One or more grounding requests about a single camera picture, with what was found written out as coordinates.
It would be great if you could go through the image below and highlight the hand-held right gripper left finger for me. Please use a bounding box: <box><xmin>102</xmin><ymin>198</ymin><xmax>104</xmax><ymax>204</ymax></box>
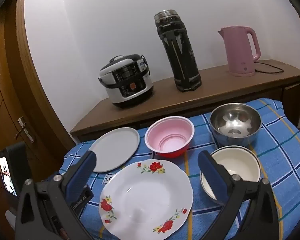
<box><xmin>14</xmin><ymin>151</ymin><xmax>98</xmax><ymax>240</ymax></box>

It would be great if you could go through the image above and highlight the white and black rice cooker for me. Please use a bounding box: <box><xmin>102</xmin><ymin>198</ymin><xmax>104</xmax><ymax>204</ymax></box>
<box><xmin>98</xmin><ymin>54</ymin><xmax>154</xmax><ymax>109</ymax></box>

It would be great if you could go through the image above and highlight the black kettle power cable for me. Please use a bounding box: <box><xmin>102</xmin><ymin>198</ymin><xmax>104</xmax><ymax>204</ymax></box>
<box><xmin>254</xmin><ymin>60</ymin><xmax>284</xmax><ymax>74</ymax></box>

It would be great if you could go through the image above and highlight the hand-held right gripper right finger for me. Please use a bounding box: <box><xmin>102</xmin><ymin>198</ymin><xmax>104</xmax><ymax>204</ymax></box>
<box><xmin>198</xmin><ymin>151</ymin><xmax>282</xmax><ymax>240</ymax></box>

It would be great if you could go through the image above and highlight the pink electric kettle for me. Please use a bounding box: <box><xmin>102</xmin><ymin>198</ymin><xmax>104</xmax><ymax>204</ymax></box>
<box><xmin>217</xmin><ymin>26</ymin><xmax>261</xmax><ymax>77</ymax></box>

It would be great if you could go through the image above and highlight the white enamel bowl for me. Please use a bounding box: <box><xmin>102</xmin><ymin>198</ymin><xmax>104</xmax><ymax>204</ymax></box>
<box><xmin>200</xmin><ymin>145</ymin><xmax>261</xmax><ymax>205</ymax></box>

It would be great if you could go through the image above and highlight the brown wooden door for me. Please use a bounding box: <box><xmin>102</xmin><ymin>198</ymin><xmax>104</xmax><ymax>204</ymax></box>
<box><xmin>0</xmin><ymin>0</ymin><xmax>77</xmax><ymax>205</ymax></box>

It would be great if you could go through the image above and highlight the tall black thermos flask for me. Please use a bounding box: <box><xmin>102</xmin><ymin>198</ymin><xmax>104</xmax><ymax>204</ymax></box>
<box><xmin>154</xmin><ymin>10</ymin><xmax>202</xmax><ymax>92</ymax></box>

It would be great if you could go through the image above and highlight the pink plastic bowl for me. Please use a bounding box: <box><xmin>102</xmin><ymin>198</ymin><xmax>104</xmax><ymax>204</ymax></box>
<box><xmin>144</xmin><ymin>116</ymin><xmax>195</xmax><ymax>158</ymax></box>

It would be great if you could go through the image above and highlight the stainless steel bowl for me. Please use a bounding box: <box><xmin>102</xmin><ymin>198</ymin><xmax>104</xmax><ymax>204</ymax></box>
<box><xmin>210</xmin><ymin>103</ymin><xmax>262</xmax><ymax>148</ymax></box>

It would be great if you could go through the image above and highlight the metal door handle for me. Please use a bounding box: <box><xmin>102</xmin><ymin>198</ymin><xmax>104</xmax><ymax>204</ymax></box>
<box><xmin>17</xmin><ymin>117</ymin><xmax>34</xmax><ymax>143</ymax></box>

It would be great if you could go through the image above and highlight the white plate with red flowers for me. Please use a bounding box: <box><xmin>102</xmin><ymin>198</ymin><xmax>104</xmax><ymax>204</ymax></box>
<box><xmin>99</xmin><ymin>158</ymin><xmax>193</xmax><ymax>235</ymax></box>

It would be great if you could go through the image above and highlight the grey round plate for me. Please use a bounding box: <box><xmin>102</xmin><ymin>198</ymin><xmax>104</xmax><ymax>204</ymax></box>
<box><xmin>88</xmin><ymin>127</ymin><xmax>140</xmax><ymax>173</ymax></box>

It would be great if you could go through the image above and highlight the black device with screen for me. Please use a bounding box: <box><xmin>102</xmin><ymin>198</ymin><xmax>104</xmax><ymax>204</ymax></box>
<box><xmin>0</xmin><ymin>141</ymin><xmax>29</xmax><ymax>200</ymax></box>

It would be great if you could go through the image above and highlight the brown wooden sideboard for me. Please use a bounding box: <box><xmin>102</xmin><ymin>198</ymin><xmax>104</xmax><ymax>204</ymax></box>
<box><xmin>70</xmin><ymin>59</ymin><xmax>300</xmax><ymax>143</ymax></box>

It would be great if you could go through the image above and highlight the blue checked cloth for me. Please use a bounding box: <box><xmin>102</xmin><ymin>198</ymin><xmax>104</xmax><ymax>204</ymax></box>
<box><xmin>59</xmin><ymin>97</ymin><xmax>300</xmax><ymax>240</ymax></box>

